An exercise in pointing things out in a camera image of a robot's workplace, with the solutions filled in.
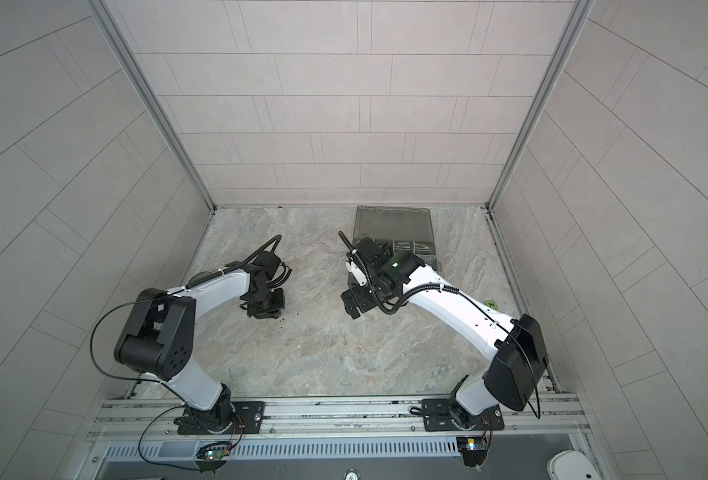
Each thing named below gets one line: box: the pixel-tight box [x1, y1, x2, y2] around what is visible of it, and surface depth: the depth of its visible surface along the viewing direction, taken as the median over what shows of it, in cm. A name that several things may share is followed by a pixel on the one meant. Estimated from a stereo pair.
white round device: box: [547, 450, 601, 480], surface depth 64 cm
